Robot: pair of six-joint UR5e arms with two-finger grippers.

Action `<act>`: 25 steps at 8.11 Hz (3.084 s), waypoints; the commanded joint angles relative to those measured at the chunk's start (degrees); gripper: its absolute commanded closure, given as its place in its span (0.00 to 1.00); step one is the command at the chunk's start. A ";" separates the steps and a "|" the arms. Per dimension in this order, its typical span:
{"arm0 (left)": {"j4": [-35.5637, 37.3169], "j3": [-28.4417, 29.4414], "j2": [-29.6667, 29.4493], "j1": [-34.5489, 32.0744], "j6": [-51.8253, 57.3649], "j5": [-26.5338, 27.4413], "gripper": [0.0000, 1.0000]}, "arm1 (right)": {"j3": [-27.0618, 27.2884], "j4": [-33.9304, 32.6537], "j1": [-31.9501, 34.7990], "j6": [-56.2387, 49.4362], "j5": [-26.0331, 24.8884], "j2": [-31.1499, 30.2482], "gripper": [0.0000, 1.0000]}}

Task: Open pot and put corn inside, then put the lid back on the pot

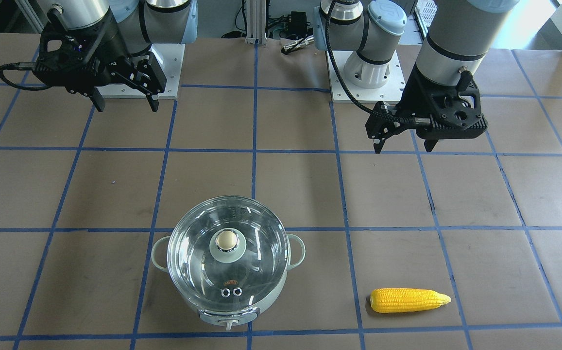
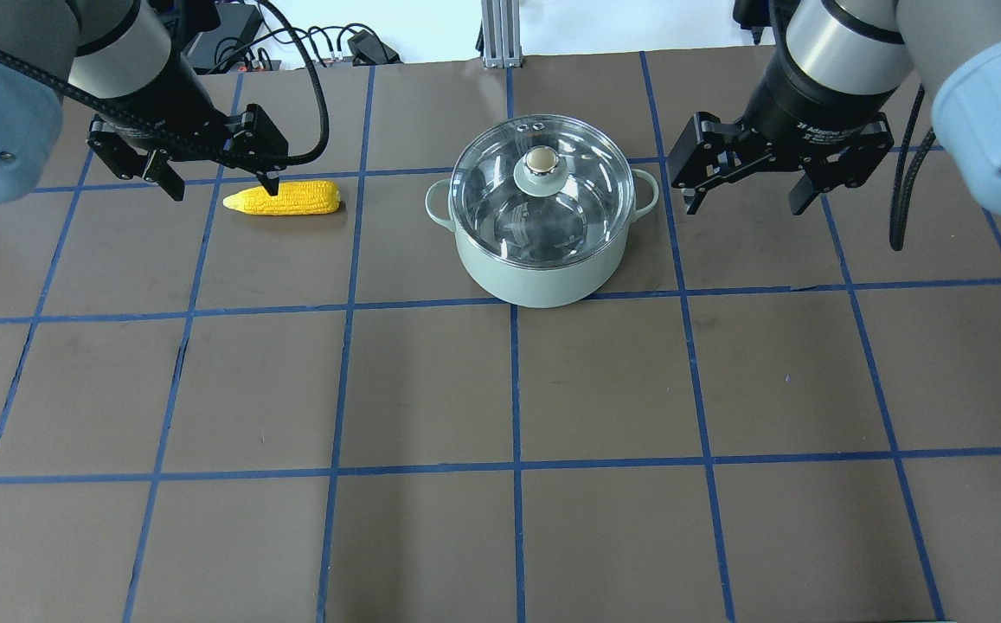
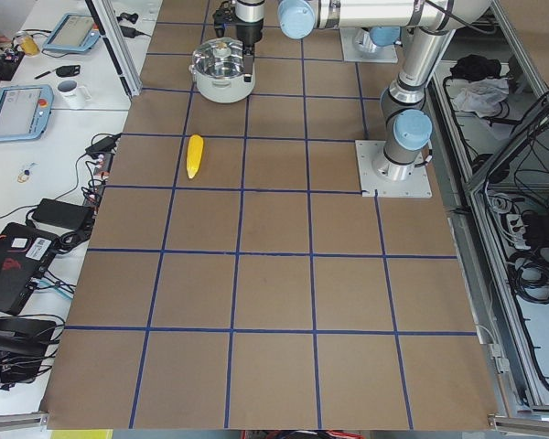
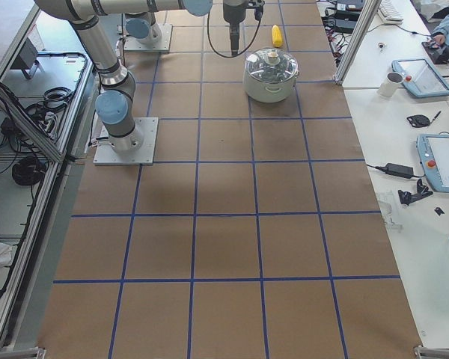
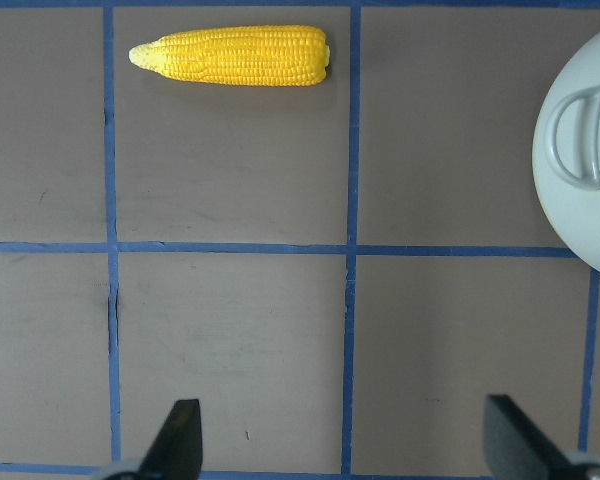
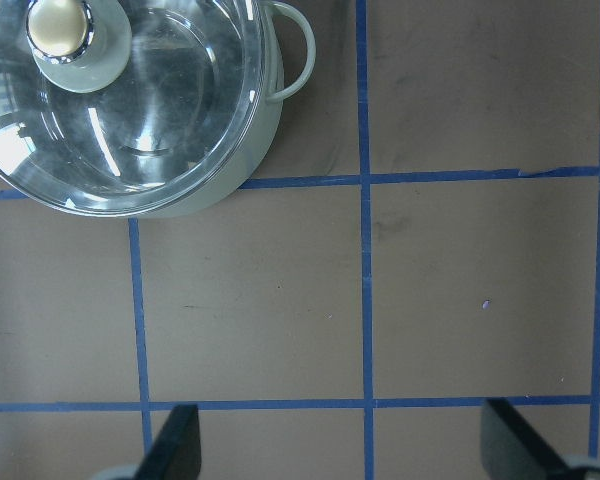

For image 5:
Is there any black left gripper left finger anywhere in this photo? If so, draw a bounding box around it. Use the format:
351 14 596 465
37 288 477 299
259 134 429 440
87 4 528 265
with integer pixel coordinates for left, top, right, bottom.
138 399 202 480

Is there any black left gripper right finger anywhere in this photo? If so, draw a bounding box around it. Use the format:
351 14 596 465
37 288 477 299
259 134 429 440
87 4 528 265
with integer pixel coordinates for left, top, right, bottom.
483 394 578 480

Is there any yellow corn cob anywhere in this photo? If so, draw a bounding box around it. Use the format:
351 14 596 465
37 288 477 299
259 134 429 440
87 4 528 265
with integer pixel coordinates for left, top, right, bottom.
128 25 330 87

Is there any pale green cooking pot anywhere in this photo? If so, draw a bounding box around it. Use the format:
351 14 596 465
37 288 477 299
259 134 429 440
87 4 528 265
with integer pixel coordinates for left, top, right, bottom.
532 32 600 272

